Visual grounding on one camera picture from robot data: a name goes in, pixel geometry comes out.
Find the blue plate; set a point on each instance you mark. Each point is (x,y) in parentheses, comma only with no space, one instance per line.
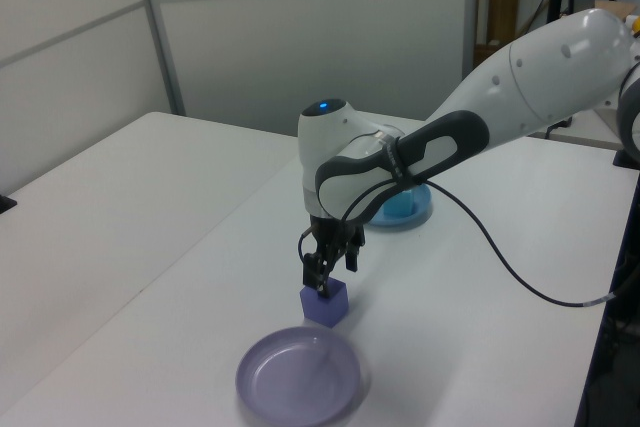
(400,221)

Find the grey partition post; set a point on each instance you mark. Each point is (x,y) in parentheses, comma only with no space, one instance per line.
(471,12)
(160,47)

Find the cyan cube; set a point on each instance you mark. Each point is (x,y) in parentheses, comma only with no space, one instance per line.
(400,204)

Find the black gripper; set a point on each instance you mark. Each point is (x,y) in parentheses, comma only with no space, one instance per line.
(330,234)

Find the black clamp block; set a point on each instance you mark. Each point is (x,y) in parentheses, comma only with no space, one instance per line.
(625,160)

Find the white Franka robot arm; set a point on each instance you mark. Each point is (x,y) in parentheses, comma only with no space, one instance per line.
(550,62)

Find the purple cube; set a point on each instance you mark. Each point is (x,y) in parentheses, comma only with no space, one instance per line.
(325,312)

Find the white side desk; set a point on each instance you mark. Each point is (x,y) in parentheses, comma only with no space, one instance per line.
(590,132)

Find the purple plate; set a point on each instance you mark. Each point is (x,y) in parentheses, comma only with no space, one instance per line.
(290,377)

